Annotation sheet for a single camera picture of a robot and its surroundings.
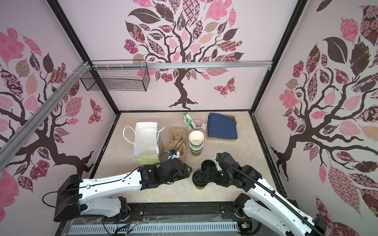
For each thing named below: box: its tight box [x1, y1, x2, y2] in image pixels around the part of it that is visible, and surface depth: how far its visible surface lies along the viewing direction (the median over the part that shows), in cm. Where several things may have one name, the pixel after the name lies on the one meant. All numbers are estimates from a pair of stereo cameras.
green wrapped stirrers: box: [182, 112, 196, 130], surface depth 94 cm
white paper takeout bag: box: [123, 121, 166, 166], surface depth 81 cm
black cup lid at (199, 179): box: [191, 170, 209, 188], surface depth 74 cm
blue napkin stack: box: [207, 112, 238, 140], surface depth 103 cm
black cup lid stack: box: [201, 159, 217, 172], surface depth 89 cm
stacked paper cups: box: [188, 130, 205, 157], surface depth 86 cm
